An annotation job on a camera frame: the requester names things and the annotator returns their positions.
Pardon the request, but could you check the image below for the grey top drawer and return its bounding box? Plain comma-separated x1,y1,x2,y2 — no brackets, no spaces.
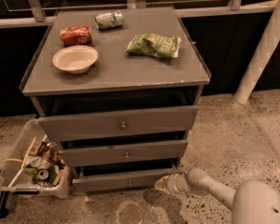
38,105,198,141

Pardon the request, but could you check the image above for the grey drawer cabinet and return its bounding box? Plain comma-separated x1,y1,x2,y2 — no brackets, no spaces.
19,6,212,173

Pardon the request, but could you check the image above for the white green soda can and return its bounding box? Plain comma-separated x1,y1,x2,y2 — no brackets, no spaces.
95,10,124,30

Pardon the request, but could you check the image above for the clear plastic trash bin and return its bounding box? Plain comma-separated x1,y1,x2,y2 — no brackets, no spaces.
0,119,71,199

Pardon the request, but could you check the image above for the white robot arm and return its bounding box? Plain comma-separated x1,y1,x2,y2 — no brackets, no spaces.
154,168,280,224

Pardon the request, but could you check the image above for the metal railing frame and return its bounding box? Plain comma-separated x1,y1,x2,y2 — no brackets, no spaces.
0,0,280,30

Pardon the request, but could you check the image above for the white paper bowl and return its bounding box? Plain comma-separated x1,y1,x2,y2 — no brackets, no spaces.
52,45,98,75

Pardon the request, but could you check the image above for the grey drawer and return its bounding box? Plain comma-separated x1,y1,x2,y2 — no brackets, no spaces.
73,166,180,192
38,105,198,141
60,140,188,167

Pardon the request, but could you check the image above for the green chip bag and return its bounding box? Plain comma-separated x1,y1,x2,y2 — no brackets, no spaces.
125,34,181,59

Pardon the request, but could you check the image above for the black handle on floor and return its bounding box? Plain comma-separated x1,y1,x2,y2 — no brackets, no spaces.
0,191,9,218

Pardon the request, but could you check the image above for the grey bottom drawer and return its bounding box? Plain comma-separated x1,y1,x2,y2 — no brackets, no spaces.
73,166,180,192

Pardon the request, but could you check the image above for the grey middle drawer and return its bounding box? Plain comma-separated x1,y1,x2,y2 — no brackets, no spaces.
60,140,188,167

